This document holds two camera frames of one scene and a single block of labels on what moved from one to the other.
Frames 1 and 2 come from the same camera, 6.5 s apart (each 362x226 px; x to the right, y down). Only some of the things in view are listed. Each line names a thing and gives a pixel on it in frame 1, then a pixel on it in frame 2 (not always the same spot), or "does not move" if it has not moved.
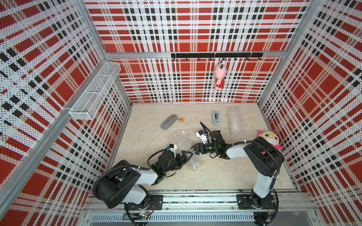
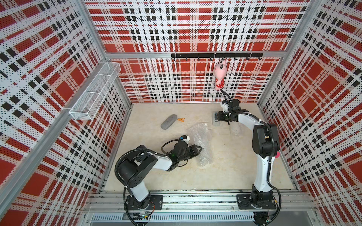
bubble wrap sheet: (184, 141) -> (201, 134)
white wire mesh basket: (85, 107) does not move
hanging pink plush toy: (219, 71) does not move
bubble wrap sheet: (234, 121) does not move
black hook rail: (211, 55) does not move
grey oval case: (168, 122) does not move
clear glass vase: (193, 163) -> (201, 138)
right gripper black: (197, 145) -> (220, 116)
